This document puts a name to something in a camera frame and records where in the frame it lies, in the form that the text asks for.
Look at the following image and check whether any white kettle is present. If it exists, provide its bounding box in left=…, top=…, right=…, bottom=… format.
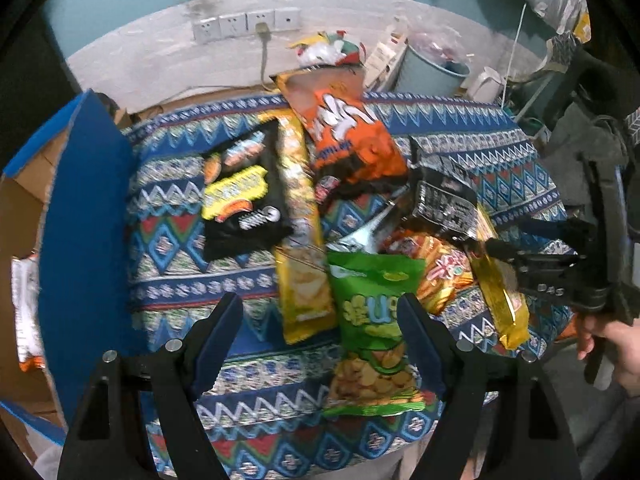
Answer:
left=467, top=66, right=506, bottom=106

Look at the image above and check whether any light blue trash bin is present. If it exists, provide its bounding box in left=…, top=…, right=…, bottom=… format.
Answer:
left=395, top=40, right=471, bottom=98

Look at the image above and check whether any small black packet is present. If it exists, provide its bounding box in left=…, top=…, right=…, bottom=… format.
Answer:
left=400, top=135, right=481, bottom=243

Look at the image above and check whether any silver foil snack packet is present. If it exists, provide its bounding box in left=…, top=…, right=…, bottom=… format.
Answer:
left=327, top=200, right=406, bottom=256

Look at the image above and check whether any grey plug with cable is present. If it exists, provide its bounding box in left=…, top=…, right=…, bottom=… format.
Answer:
left=252, top=22, right=281, bottom=93

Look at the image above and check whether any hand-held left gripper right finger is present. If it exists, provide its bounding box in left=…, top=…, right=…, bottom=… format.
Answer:
left=397, top=292, right=583, bottom=480

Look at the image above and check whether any dark furniture panel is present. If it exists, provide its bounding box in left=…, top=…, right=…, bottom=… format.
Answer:
left=0, top=5, right=81, bottom=171

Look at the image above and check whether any person's right hand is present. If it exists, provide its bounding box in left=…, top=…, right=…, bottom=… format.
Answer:
left=575, top=315, right=640, bottom=402

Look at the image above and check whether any small cardboard box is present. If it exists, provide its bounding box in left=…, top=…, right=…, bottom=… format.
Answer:
left=102, top=95, right=133, bottom=128

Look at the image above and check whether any gold snack packet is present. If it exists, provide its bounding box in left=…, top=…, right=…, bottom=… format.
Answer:
left=465, top=205, right=531, bottom=351

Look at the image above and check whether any green snack bag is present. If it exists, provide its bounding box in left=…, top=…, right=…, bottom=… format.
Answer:
left=322, top=250, right=443, bottom=418

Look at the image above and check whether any patterned blue blanket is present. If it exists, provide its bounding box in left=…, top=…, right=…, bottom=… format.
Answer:
left=117, top=91, right=581, bottom=480

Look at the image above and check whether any white cable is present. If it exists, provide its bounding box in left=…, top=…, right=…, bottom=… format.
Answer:
left=502, top=2, right=528, bottom=108

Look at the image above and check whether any grey cloth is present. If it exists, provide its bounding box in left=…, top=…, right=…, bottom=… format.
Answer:
left=542, top=105, right=631, bottom=206

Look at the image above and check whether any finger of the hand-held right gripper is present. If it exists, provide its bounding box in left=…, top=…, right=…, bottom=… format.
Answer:
left=486, top=239, right=602, bottom=312
left=519, top=219, right=602, bottom=257

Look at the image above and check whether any red orange snack bag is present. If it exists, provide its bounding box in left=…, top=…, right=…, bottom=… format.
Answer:
left=385, top=230, right=476, bottom=316

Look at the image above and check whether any clear plastic bin liner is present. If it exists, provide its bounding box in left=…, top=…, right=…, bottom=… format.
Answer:
left=407, top=25, right=473, bottom=68

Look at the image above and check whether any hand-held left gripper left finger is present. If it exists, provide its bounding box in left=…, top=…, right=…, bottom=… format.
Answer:
left=57, top=292, right=244, bottom=480

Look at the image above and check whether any black snack bag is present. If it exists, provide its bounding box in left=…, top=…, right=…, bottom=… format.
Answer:
left=200, top=120, right=296, bottom=263

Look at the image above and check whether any blue cardboard box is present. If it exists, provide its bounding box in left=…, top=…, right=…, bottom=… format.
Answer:
left=0, top=89, right=138, bottom=441

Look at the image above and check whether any white orange snack bag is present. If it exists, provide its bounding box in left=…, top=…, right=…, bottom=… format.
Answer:
left=11, top=255, right=47, bottom=373

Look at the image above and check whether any white paper box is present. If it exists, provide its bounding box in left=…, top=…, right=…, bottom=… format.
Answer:
left=362, top=35, right=408, bottom=91

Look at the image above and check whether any white wall socket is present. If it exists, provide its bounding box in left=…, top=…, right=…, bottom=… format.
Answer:
left=274, top=7, right=302, bottom=31
left=218, top=12, right=248, bottom=38
left=246, top=9, right=276, bottom=35
left=192, top=16, right=221, bottom=44

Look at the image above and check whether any long yellow chip packet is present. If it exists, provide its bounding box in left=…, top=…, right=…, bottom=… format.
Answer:
left=257, top=110, right=338, bottom=346

